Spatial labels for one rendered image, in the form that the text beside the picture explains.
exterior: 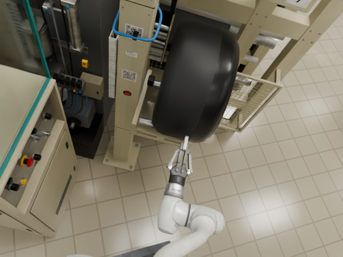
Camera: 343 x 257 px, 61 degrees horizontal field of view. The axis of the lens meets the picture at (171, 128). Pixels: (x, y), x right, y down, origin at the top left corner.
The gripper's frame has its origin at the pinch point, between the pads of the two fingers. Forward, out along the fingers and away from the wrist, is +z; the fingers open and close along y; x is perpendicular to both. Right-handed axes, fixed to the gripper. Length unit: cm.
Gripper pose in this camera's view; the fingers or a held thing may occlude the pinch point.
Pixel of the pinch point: (185, 143)
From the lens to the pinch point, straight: 140.5
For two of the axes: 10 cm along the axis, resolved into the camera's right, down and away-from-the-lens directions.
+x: -1.6, 3.1, 9.4
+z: 2.2, -9.1, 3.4
